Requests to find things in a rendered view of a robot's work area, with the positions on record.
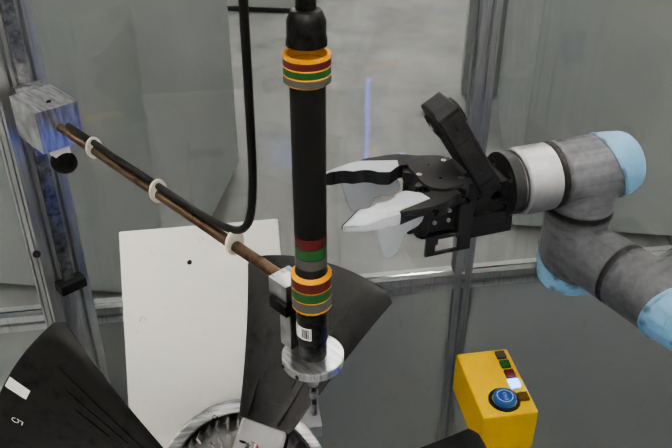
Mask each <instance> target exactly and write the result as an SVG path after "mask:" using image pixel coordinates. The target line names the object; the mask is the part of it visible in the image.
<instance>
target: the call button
mask: <svg viewBox="0 0 672 448"><path fill-rule="evenodd" d="M516 400H517V397H516V394H515V393H514V392H513V391H511V389H510V388H509V389H507V388H499V389H497V390H494V393H493V402H494V403H495V404H496V405H497V406H499V407H501V408H512V407H514V406H515V404H516Z"/></svg>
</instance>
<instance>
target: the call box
mask: <svg viewBox="0 0 672 448"><path fill-rule="evenodd" d="M502 350H504V352H505V354H506V356H507V359H508V360H509V362H510V364H511V368H506V369H513V370H514V372H515V374H516V377H514V378H518V380H519V382H520V384H521V387H516V388H511V386H510V384H509V382H508V379H513V378H506V376H505V374H504V372H503V371H504V369H502V368H501V366H500V364H499V360H498V359H497V357H496V355H495V351H502ZM502 350H493V351H484V352H475V353H466V354H458V355H457V356H456V364H455V373H454V382H453V390H454V393H455V395H456V398H457V401H458V403H459V406H460V408H461V411H462V413H463V416H464V418H465V421H466V423H467V426H468V429H471V430H473V431H475V432H477V433H478V434H479V435H480V437H481V438H482V440H483V442H484V443H485V445H486V447H487V448H526V447H531V446H532V442H533V437H534V431H535V426H536V421H537V416H538V410H537V408H536V406H535V404H534V402H533V400H532V398H531V396H530V394H529V392H528V390H527V388H526V386H525V384H524V382H523V380H522V378H521V377H520V375H519V373H518V371H517V369H516V367H515V365H514V363H513V361H512V359H511V357H510V355H509V353H508V351H507V350H506V349H502ZM499 388H507V389H509V388H510V389H511V391H513V392H514V393H515V394H516V397H517V400H516V404H515V406H514V407H512V408H501V407H499V406H497V405H496V404H495V403H494V402H493V393H494V390H497V389H499ZM524 391H527V393H528V395H529V397H530V400H529V401H522V402H521V401H520V400H519V398H518V396H517V392H524Z"/></svg>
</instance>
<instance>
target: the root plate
mask: <svg viewBox="0 0 672 448"><path fill-rule="evenodd" d="M239 440H244V441H246V443H247V442H254V443H255V445H258V448H283V447H284V443H285V440H286V432H283V431H280V430H278V429H275V428H272V427H269V426H266V425H264V424H261V423H258V422H255V421H253V420H250V419H247V418H245V417H244V418H243V419H242V421H241V423H240V426H239V429H238V433H237V436H236V439H235V442H234V445H233V448H245V444H243V443H241V442H239Z"/></svg>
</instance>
